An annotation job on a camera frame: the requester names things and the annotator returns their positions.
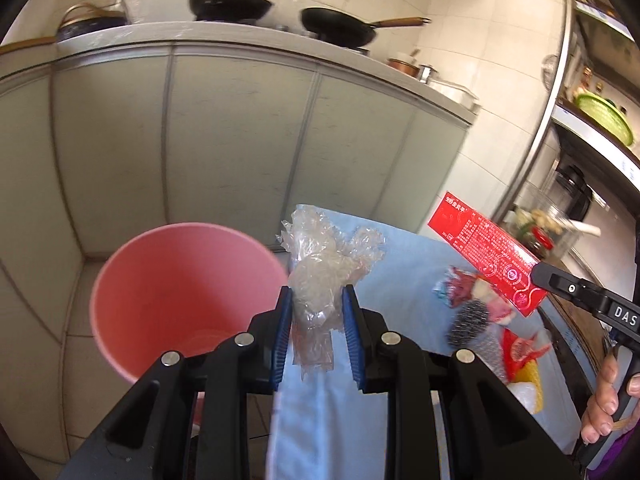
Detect red cardboard box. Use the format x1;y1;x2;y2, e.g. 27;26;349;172
427;192;547;316

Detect clear plastic wrap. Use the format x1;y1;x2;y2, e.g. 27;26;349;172
279;205;385;375

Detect red plastic snack bag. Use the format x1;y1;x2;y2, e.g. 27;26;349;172
500;328;552;382

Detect dark steel wool scrubber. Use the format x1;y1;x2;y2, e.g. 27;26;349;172
446;299;489;349

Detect yellow mesh sponge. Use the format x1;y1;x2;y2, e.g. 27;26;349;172
508;360;544;415

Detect pink plastic trash bucket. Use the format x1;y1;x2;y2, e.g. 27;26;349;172
89;222;288;384

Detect grey kitchen cabinet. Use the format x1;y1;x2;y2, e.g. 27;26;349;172
1;22;475;465

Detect person's right hand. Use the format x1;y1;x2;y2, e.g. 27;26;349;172
580;351;618;445

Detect clear container with vegetables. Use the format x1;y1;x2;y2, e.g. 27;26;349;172
503;183;602;260

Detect metal storage rack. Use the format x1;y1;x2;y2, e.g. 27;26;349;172
495;0;639;297

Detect crumpled red white wrapper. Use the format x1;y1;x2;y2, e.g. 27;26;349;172
433;266;515;326

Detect black blender jug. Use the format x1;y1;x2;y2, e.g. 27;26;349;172
548;165;593;221

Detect light blue floral tablecloth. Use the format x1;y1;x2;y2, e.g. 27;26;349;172
267;202;584;480

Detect green plastic basket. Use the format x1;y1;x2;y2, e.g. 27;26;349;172
573;92;634;148

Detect white rectangular box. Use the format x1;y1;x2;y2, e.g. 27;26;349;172
428;79;480;114

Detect small steel pot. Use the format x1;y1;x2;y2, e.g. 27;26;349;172
416;64;438;84

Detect copper pot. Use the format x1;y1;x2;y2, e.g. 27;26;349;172
386;49;420;78

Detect black wok with lid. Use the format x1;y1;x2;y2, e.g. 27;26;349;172
188;0;273;24

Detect dark pan with gold rim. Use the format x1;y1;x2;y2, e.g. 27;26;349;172
55;2;129;42

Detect black wok wooden handle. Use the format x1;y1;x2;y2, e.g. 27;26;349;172
299;8;431;49

